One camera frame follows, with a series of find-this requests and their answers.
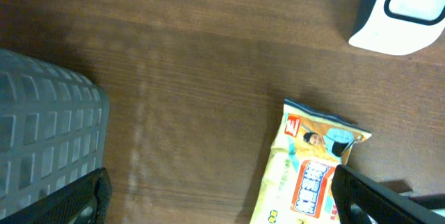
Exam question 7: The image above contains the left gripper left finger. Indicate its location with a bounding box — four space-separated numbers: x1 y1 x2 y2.
1 168 112 224

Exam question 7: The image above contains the yellow wet wipes pack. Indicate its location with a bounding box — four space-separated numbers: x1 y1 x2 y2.
250 99 371 224

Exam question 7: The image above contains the grey plastic basket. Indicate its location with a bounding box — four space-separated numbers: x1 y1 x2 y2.
1 49 110 218

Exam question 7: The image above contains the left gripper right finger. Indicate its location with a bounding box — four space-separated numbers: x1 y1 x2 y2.
332 165 444 224

